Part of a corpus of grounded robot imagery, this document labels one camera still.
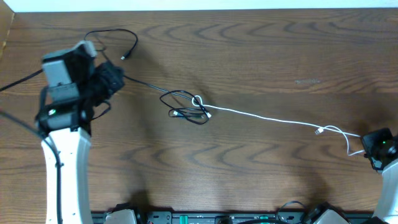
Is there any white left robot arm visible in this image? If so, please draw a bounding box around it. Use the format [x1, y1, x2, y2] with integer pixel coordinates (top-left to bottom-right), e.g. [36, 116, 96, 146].
[35, 61, 124, 223]

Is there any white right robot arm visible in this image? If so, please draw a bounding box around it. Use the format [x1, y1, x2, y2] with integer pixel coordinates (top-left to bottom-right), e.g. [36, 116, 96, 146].
[361, 128, 397, 223]

